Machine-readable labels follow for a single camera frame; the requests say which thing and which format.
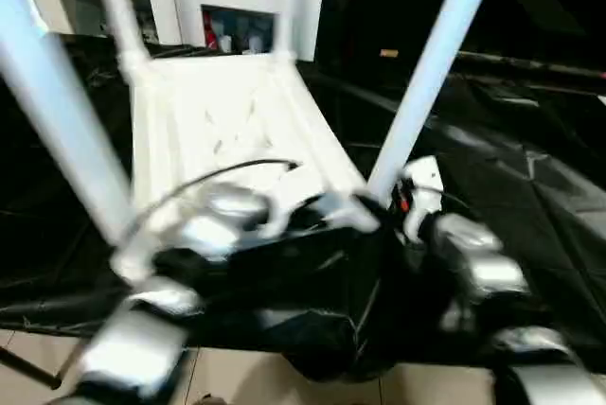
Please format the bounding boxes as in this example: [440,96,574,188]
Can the white plastic table top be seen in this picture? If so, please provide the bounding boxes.
[108,49,385,285]

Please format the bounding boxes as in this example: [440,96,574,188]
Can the black plastic mat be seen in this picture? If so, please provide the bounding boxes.
[0,31,606,382]

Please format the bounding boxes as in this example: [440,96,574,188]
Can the black metal rod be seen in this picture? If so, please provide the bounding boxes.
[453,49,606,82]

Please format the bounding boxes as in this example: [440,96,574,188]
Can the black tripod leg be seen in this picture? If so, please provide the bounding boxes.
[0,346,63,391]

